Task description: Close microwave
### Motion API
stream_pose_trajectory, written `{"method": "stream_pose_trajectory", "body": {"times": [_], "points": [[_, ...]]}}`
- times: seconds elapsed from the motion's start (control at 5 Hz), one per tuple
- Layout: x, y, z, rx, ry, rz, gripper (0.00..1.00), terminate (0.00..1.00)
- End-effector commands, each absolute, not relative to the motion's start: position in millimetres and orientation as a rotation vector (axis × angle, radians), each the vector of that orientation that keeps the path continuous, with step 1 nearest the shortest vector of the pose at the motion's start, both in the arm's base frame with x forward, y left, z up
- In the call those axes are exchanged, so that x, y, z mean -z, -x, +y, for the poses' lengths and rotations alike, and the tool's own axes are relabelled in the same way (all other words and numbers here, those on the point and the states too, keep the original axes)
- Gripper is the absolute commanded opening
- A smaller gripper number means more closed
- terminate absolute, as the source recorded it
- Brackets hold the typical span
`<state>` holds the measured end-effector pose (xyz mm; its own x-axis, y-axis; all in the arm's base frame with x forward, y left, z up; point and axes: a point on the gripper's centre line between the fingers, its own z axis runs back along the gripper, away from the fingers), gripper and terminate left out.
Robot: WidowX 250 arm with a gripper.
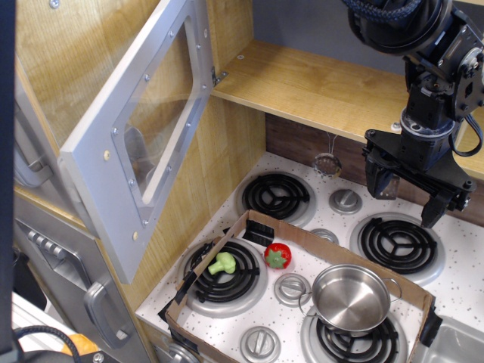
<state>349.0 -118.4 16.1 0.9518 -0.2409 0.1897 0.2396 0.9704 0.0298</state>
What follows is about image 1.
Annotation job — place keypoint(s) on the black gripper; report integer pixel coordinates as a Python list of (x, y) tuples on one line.
[(426, 164)]

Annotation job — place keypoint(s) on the silver microwave door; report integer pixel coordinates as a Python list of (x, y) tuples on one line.
[(121, 160)]

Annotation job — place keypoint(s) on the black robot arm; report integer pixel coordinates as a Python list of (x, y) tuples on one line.
[(443, 52)]

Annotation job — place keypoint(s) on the wooden microwave shelf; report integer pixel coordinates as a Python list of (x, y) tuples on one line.
[(341, 99)]

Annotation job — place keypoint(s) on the hanging small metal spatula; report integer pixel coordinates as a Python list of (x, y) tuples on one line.
[(390, 192)]

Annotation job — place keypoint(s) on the back right black burner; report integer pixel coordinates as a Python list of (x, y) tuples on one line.
[(398, 242)]

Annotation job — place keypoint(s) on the black burner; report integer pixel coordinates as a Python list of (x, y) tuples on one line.
[(398, 242), (281, 195), (224, 295), (386, 343)]

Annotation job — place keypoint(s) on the white door latch clip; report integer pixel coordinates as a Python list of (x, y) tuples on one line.
[(396, 127)]

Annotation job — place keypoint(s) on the silver knob back centre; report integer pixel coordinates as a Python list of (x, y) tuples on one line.
[(345, 202)]

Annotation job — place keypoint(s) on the hanging round metal strainer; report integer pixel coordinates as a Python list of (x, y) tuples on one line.
[(326, 164)]

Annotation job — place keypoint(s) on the silver knob middle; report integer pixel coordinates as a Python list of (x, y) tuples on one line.
[(327, 234)]

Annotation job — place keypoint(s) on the steel pot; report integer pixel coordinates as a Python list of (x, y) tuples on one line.
[(351, 299)]

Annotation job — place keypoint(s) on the back left black burner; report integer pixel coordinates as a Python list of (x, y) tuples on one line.
[(281, 195)]

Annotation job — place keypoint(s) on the red toy strawberry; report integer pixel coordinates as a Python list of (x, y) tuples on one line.
[(277, 256)]

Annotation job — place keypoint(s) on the silver knob centre front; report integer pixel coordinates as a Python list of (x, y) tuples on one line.
[(292, 290)]

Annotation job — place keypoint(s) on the front right black burner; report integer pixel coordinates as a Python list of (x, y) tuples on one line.
[(386, 343)]

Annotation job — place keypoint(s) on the steel sink basin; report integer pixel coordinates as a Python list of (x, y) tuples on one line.
[(448, 340)]

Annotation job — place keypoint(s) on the green toy broccoli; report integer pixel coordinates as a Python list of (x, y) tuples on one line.
[(224, 262)]

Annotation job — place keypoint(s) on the front left black burner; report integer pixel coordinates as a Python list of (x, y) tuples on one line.
[(224, 295)]

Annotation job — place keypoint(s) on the silver knob front edge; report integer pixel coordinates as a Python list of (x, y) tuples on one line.
[(260, 345)]

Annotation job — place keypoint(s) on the silver oven knob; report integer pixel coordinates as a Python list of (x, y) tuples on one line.
[(180, 354)]

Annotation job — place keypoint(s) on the silver fridge dispenser panel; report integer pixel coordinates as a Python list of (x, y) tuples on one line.
[(62, 261)]

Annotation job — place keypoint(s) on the orange object bottom left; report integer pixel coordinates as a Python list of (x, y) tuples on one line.
[(83, 344)]

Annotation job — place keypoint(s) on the silver lower fridge handle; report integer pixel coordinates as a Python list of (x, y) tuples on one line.
[(93, 303)]

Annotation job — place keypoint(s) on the silver fridge handle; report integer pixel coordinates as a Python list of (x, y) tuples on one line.
[(31, 166), (93, 303)]

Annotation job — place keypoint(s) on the silver upper fridge handle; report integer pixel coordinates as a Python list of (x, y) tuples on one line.
[(31, 166)]

